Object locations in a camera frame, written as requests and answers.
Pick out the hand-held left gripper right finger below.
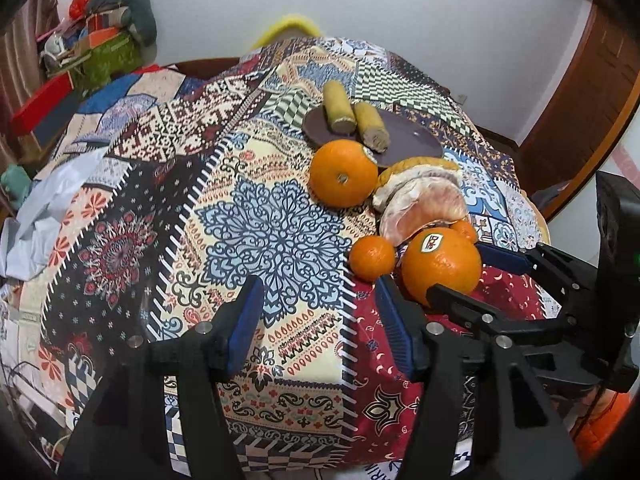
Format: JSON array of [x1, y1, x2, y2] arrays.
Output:
[[374, 275, 583, 480]]

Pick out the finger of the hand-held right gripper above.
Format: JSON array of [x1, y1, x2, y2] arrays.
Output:
[[427, 283, 572, 352], [475, 241, 598, 313]]

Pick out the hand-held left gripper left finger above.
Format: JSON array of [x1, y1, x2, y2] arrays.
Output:
[[57, 275, 266, 480]]

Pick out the small mandarin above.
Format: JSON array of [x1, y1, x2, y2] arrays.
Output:
[[348, 235, 397, 282], [450, 220, 479, 245]]

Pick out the labelled orange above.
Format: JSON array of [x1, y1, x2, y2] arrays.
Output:
[[401, 232, 483, 308]]

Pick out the peeled pomelo piece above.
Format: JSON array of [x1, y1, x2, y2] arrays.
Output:
[[371, 156, 472, 247]]

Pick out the brown round plate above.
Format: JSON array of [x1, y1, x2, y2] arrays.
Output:
[[303, 105, 445, 170]]

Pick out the large plain orange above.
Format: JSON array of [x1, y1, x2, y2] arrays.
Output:
[[309, 139, 379, 208]]

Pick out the cut banana piece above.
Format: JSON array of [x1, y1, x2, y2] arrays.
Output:
[[322, 80, 357, 135], [353, 102, 391, 153]]

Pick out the patterned patchwork blanket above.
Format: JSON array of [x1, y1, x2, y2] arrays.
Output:
[[0, 35, 551, 480]]

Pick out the orange garment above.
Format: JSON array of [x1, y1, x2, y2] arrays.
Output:
[[570, 390, 632, 461]]

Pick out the brown wooden wardrobe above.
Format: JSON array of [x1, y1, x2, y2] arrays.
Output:
[[517, 0, 640, 221]]

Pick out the pale grey cloth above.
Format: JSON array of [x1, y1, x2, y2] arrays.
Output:
[[0, 145, 111, 281]]

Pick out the teal plush toy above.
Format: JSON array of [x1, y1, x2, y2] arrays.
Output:
[[0, 164, 33, 211]]

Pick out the green bag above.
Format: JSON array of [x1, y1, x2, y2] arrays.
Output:
[[70, 35, 146, 93]]

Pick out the yellow foam tube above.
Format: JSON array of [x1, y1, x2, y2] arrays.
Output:
[[250, 14, 321, 51]]

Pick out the long red box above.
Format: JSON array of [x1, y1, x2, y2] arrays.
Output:
[[11, 72, 76, 136]]

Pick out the grey neck pillow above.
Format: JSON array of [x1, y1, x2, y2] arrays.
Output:
[[85, 0, 158, 48]]

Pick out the striped curtain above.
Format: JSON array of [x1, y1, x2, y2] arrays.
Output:
[[0, 0, 66, 171]]

